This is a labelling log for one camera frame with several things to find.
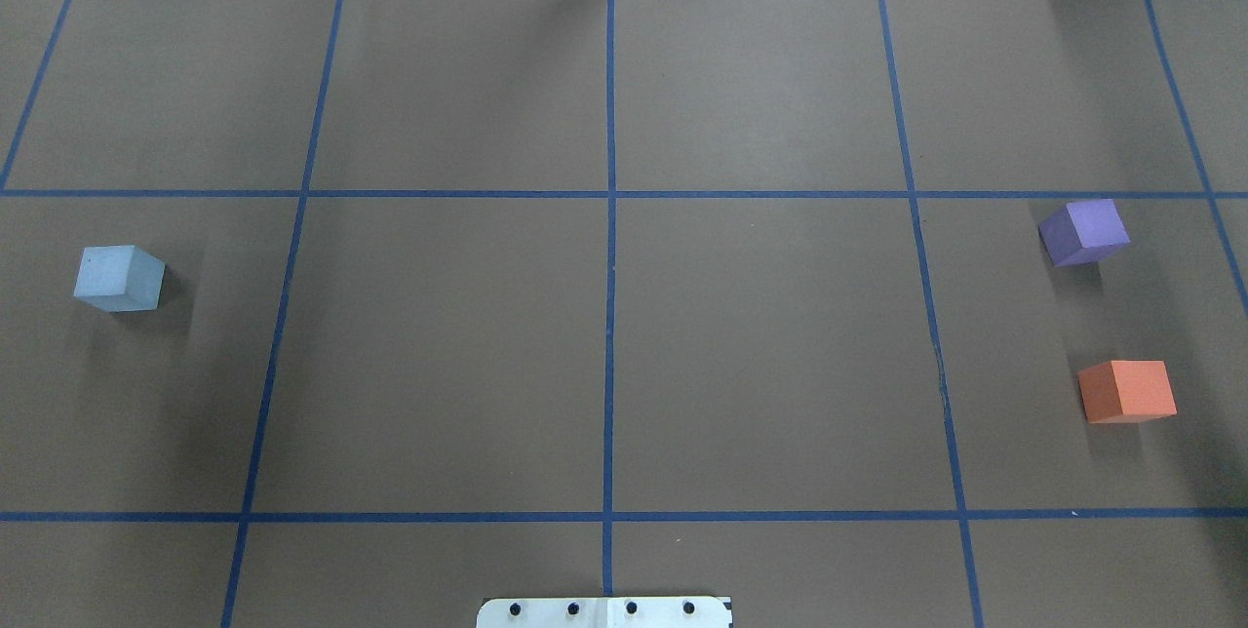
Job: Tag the light blue foam block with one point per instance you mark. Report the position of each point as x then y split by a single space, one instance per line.
119 279

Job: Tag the purple foam block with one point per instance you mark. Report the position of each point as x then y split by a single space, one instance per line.
1083 232

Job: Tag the orange foam block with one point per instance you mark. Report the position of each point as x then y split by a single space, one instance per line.
1126 391

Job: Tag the white pedestal column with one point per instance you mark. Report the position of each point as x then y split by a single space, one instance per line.
639 611

